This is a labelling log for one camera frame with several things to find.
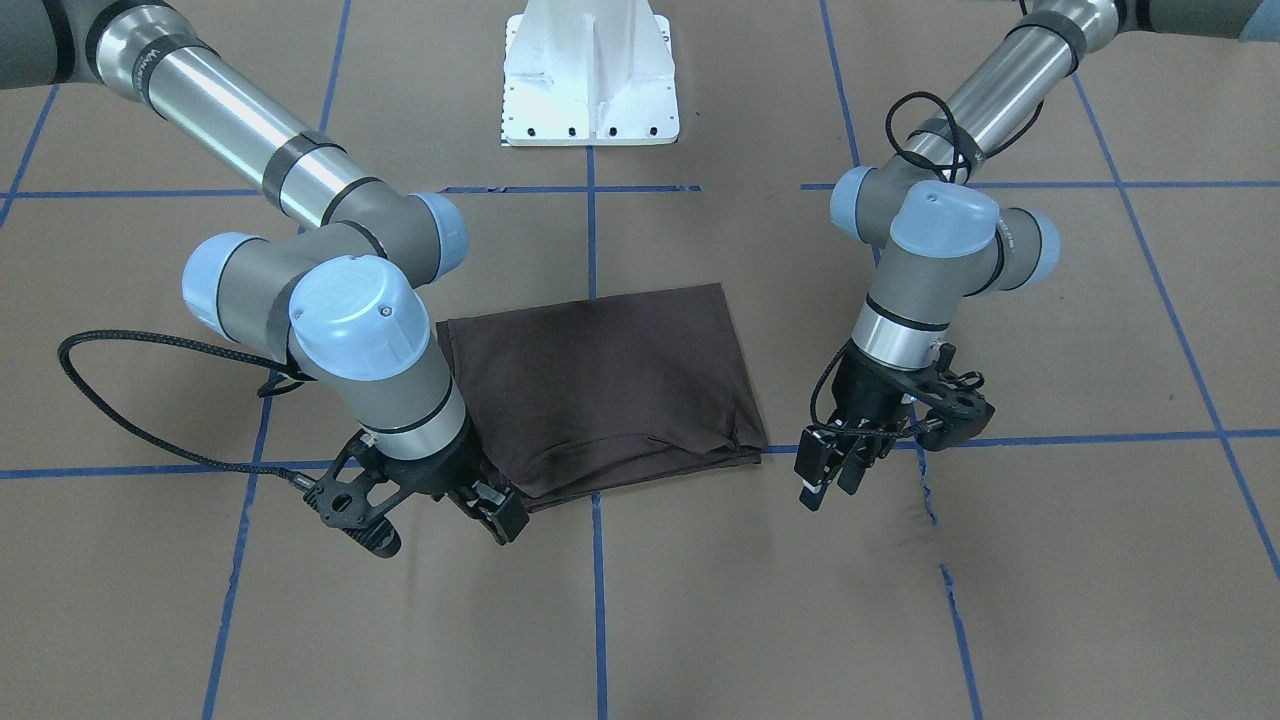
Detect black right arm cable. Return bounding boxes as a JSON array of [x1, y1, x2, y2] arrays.
[[56, 331, 337, 491]]

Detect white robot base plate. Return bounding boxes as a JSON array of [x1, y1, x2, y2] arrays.
[[500, 1, 681, 147]]

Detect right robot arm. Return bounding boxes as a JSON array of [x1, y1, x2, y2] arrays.
[[3, 1, 529, 559]]

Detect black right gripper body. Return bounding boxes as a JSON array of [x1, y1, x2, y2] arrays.
[[378, 420, 488, 496]]

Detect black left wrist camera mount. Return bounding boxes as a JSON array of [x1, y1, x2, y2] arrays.
[[906, 342, 996, 452]]

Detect dark brown t-shirt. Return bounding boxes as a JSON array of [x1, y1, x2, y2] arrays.
[[436, 284, 769, 511]]

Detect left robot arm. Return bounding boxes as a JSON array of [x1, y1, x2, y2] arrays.
[[794, 1, 1277, 511]]

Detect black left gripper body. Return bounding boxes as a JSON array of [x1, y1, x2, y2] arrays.
[[829, 345, 915, 441]]

